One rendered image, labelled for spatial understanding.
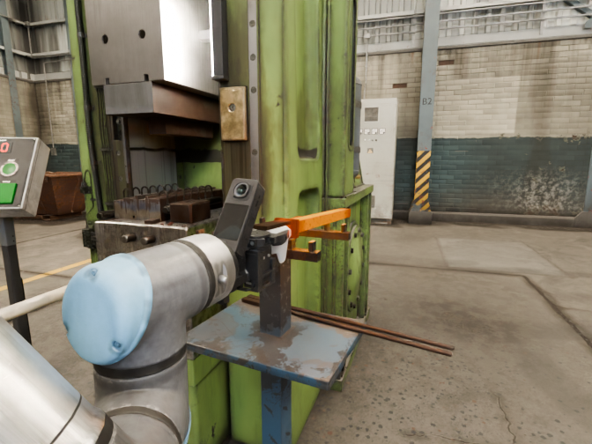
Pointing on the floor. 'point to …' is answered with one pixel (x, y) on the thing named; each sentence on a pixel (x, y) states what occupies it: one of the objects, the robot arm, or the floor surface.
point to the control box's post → (12, 272)
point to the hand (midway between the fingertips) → (280, 226)
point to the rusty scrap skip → (60, 196)
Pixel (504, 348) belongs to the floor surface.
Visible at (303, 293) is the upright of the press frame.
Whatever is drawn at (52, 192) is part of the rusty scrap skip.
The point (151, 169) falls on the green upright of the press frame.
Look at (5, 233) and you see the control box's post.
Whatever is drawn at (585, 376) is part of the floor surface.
